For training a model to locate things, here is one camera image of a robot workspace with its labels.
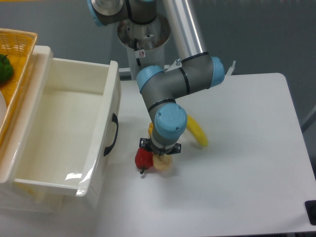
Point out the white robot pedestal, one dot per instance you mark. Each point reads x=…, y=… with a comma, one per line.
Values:
x=144, y=43

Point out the white drawer cabinet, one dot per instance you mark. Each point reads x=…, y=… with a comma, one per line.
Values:
x=13, y=195

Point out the green bell pepper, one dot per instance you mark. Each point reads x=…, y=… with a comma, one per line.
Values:
x=6, y=69

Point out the yellow banana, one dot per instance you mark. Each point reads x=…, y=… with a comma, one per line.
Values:
x=196, y=130

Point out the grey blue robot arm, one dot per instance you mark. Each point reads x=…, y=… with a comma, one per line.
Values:
x=167, y=58

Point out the black object at table edge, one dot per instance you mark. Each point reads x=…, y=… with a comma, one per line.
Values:
x=310, y=206

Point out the yellow wicker basket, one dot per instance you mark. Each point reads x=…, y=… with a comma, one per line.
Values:
x=16, y=48

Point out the white bracket behind table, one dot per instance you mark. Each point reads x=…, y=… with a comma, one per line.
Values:
x=231, y=69

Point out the yellow orange bell pepper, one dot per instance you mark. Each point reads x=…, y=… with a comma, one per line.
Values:
x=150, y=129

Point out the black drawer handle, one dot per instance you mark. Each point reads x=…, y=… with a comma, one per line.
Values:
x=113, y=135

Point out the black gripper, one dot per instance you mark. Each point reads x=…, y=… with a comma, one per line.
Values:
x=151, y=145

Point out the red bell pepper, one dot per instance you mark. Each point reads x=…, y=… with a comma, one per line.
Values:
x=143, y=160

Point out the white plastic drawer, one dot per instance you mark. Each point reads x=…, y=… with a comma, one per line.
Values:
x=64, y=149

